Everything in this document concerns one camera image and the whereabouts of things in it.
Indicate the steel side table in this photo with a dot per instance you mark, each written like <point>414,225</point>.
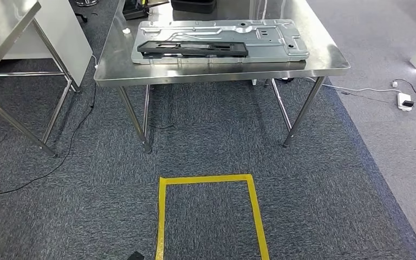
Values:
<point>3,25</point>

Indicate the black plastic panel part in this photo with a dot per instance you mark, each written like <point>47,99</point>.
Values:
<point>193,50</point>

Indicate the black robot foot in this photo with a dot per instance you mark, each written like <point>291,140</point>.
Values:
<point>135,256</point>

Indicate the black zip case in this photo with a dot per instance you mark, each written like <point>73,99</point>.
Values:
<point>193,5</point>

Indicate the stamped sheet metal plate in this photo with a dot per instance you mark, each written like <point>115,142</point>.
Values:
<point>276,46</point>

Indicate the white cabinet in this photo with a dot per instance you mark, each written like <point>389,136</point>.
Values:
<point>61,36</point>

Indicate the stainless steel workbench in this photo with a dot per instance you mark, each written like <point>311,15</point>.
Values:
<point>330,57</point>

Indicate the small white crumpled object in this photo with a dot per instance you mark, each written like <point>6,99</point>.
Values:
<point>126,31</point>

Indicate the white power strip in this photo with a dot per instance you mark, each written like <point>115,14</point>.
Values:
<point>403,97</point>

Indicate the black star chair base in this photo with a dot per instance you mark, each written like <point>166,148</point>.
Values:
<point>81,17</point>

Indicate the black device with antennas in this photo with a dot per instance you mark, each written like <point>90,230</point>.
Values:
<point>134,12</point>

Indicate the chrome round chair base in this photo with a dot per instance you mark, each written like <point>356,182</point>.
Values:
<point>86,2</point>

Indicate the black plug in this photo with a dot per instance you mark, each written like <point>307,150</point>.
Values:
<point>408,103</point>

